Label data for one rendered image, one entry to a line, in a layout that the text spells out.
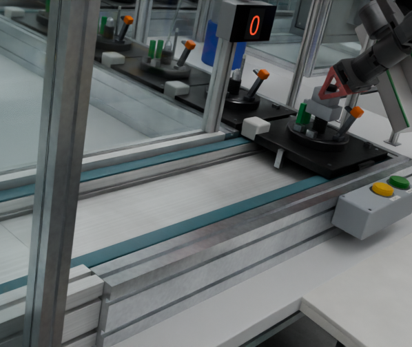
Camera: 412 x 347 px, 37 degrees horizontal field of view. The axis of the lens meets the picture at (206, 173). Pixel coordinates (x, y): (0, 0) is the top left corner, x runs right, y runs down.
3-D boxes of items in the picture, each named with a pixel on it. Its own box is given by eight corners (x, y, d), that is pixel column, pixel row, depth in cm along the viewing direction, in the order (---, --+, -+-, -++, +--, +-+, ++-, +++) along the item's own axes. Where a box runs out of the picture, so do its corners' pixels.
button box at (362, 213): (411, 214, 126) (421, 187, 123) (361, 241, 111) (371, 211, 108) (382, 200, 130) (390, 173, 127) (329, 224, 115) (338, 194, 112)
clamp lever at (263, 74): (254, 98, 146) (270, 74, 142) (249, 99, 145) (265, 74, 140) (245, 88, 148) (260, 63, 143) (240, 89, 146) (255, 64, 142)
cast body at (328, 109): (339, 120, 133) (348, 89, 130) (328, 122, 130) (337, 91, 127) (308, 106, 138) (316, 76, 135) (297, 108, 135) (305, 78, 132)
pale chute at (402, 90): (425, 130, 152) (440, 123, 149) (393, 133, 144) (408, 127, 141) (386, 29, 158) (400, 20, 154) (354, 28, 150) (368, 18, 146)
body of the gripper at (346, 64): (333, 64, 123) (361, 43, 118) (359, 60, 130) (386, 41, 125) (348, 91, 122) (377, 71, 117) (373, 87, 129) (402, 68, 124)
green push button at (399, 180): (410, 190, 123) (413, 181, 122) (401, 194, 120) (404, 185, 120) (392, 182, 126) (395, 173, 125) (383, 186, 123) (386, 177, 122)
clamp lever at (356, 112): (344, 138, 132) (365, 111, 127) (340, 139, 130) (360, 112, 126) (333, 127, 133) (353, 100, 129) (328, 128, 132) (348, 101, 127)
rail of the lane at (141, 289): (406, 201, 142) (421, 158, 137) (102, 350, 78) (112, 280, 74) (386, 191, 145) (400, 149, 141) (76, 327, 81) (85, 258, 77)
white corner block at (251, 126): (267, 140, 135) (271, 122, 134) (254, 142, 132) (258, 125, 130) (251, 132, 138) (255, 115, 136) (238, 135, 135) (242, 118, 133)
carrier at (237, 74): (295, 119, 153) (308, 71, 148) (233, 132, 135) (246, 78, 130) (224, 88, 166) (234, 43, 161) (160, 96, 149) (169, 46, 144)
